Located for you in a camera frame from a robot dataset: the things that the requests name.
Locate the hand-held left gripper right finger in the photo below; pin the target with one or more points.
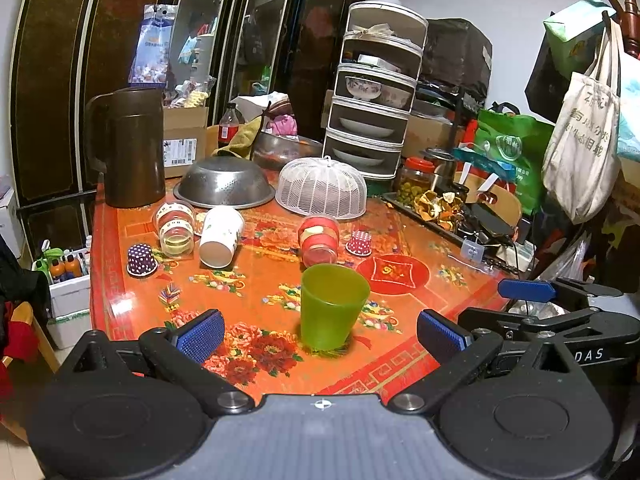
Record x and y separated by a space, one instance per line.
442 334

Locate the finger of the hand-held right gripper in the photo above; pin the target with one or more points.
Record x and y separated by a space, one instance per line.
520 328
525 289

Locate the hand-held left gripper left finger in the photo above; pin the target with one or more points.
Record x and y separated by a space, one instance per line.
200 334

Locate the purple polka dot small cup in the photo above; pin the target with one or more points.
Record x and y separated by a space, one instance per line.
141 260

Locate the white paper cup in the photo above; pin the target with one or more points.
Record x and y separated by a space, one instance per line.
220 232

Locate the clear glass cup patterned band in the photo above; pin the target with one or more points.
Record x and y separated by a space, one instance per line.
175 227

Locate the green plastic cup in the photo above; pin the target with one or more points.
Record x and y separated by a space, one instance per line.
330 310

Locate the red polka dot small cup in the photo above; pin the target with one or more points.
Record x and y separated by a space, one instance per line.
360 243

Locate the metal strainer cup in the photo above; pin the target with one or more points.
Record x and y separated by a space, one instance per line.
442 165

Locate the red glass cup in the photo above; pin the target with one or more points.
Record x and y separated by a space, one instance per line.
318 242

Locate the black power bank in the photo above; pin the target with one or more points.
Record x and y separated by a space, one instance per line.
492 217

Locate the dried orange peels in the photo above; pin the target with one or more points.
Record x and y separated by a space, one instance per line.
440 207

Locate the white foam box with bottles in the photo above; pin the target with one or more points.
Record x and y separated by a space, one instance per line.
67 295

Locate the green shopping bag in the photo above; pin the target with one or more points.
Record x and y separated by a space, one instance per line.
520 140

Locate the beige canvas tote bag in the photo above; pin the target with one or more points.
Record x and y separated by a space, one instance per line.
582 150

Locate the glass jar red lid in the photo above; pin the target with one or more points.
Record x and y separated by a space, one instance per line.
415 182

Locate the steel colander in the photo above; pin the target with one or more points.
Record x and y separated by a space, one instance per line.
225 182

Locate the wooden chair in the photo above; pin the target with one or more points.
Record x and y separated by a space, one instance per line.
22 317

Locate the plain cardboard box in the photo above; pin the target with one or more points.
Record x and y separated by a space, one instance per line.
430 135

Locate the red cloth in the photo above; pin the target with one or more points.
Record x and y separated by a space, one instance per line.
15 345

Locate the white mesh food cover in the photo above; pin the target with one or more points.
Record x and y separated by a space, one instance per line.
320 187

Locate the cardboard box with label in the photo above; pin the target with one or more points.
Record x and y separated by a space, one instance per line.
185 145

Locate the white plate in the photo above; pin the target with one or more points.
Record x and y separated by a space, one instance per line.
367 129
357 158

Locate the brown plastic pitcher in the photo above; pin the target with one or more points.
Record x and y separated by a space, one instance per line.
132 150

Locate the olive green cloth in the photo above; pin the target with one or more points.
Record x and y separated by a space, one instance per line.
245 137

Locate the steel basin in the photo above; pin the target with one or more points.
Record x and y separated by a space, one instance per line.
290 152

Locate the dark soda bottle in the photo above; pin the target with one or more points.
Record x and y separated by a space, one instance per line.
228 127

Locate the white carton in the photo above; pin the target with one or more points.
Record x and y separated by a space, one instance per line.
9 222

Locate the pink cloth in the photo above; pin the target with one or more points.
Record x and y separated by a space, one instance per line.
283 125

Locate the white plastic bag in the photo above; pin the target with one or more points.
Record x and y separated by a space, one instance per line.
260 102

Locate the black bag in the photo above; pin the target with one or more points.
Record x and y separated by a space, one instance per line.
457 57

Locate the patterned ceramic bowl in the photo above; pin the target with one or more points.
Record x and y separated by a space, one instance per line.
362 87

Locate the tiered white food rack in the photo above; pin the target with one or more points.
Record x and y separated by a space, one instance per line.
375 62

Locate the dark wooden wardrobe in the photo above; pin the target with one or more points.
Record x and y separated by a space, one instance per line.
55 85

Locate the hanging snack packet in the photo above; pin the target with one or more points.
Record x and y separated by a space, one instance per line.
152 42

